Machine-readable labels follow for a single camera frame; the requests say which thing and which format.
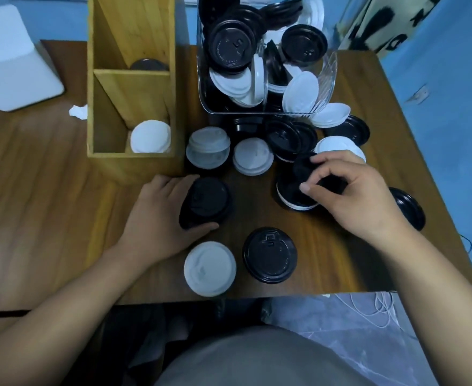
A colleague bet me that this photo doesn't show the person's right hand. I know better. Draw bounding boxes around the person's right hand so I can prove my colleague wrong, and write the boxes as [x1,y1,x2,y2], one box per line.
[299,150,412,250]

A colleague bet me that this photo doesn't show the white foam box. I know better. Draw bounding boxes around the white foam box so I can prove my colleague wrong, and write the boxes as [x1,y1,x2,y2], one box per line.
[0,3,65,112]

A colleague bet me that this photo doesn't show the wooden three-compartment organizer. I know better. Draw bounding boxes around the wooden three-compartment organizer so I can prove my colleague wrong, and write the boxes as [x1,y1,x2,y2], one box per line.
[87,0,186,185]

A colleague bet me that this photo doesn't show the cream tote bag black print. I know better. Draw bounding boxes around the cream tote bag black print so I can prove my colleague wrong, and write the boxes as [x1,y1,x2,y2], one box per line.
[336,0,446,57]

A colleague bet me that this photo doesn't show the pile of black and white cup lids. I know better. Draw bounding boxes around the pile of black and white cup lids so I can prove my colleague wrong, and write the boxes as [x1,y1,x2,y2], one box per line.
[185,0,426,233]

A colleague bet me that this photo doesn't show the grey shirt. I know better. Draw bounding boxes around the grey shirt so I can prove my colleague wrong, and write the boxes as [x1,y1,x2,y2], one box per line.
[153,326,378,386]

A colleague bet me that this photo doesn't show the person's left forearm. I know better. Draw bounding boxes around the person's left forearm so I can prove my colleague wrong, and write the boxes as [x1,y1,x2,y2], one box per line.
[0,244,148,386]

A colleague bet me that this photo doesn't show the person's right forearm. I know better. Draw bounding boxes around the person's right forearm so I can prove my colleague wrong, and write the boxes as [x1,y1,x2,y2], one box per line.
[374,227,472,386]

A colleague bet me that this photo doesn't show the clear plastic container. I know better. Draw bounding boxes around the clear plastic container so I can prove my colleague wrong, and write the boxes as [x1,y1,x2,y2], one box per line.
[197,0,338,116]

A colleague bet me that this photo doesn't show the black domed cup lid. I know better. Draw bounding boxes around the black domed cup lid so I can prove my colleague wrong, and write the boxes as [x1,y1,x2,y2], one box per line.
[291,152,347,196]

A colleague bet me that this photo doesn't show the white cable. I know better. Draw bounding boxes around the white cable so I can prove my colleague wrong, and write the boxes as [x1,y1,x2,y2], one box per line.
[320,291,402,329]

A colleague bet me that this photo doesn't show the white wall socket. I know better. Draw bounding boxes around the white wall socket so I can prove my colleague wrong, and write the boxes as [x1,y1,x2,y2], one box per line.
[407,85,431,105]

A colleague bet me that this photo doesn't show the person's left hand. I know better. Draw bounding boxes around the person's left hand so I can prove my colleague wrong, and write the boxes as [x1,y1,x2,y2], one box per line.
[117,174,220,266]

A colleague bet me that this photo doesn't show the white domed cup lid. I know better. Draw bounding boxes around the white domed cup lid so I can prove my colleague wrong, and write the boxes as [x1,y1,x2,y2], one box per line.
[183,241,237,298]

